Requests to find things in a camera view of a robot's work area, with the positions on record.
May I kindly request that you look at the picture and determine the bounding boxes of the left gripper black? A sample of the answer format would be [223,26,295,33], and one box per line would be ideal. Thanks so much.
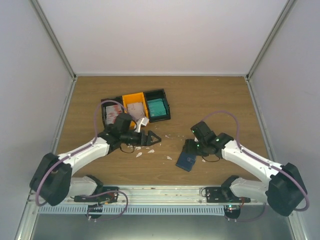
[121,130,162,147]

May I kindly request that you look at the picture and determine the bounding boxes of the navy blue card holder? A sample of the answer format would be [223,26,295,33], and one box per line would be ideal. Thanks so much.
[175,151,197,172]

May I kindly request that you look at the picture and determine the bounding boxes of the black bin with red cards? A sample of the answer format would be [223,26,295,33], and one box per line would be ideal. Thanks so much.
[100,96,127,128]

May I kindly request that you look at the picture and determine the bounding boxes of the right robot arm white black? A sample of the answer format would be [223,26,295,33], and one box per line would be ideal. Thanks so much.
[182,121,310,217]

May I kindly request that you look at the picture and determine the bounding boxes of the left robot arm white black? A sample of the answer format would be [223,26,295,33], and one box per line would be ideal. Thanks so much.
[29,113,162,207]

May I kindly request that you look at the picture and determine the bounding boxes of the white vip card stack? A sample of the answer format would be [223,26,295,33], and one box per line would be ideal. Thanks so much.
[127,102,146,120]

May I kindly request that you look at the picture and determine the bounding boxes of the teal card stack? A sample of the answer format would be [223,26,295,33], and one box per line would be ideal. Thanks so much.
[147,98,167,118]

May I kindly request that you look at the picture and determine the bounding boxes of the black bin with teal cards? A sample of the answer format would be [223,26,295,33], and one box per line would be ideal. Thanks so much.
[143,88,171,123]

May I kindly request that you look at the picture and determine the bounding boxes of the orange bin with cards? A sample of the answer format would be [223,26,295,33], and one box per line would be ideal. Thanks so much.
[122,92,149,121]

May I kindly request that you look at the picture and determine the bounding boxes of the red white card stack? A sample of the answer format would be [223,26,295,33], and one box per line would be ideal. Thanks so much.
[105,104,123,125]

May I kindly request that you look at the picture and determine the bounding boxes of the aluminium rail frame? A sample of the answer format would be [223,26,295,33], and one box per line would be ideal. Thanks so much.
[27,184,276,203]

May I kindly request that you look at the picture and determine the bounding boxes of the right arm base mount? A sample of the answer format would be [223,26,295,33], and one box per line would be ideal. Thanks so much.
[200,186,251,204]

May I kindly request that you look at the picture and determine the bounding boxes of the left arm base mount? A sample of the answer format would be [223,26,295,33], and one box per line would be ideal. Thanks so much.
[73,186,119,204]

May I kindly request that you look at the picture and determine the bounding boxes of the slotted cable duct grey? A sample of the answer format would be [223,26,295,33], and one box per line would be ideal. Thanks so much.
[38,204,225,216]

